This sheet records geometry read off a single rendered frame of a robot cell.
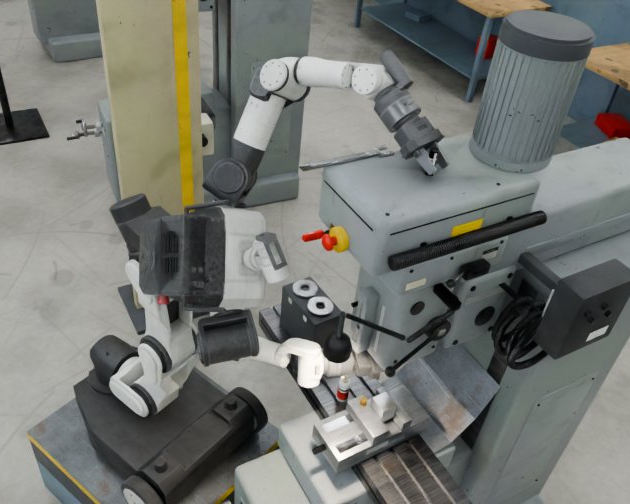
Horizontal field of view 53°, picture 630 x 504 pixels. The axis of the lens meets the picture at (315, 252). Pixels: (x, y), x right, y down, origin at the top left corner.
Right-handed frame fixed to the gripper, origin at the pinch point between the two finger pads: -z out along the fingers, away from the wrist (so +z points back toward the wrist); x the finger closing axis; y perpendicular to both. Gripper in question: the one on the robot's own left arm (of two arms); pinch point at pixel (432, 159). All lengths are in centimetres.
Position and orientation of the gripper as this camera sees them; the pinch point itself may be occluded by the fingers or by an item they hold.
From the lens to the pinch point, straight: 150.0
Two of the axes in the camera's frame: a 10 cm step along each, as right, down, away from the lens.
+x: -7.3, 3.8, -5.7
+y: 4.2, -4.1, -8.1
